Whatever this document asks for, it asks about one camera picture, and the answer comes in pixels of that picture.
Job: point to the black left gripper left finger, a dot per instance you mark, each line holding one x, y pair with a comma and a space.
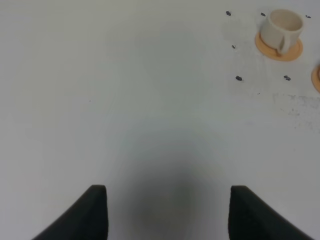
86, 219

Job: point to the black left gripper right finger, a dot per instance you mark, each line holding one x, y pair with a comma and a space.
250, 218

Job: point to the orange saucer near centre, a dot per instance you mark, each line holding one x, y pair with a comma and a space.
315, 78

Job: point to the orange saucer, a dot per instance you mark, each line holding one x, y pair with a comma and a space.
293, 53
315, 78

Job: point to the orange saucer far left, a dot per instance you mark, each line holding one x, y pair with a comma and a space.
293, 53

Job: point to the white teacup far left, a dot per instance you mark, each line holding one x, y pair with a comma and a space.
281, 30

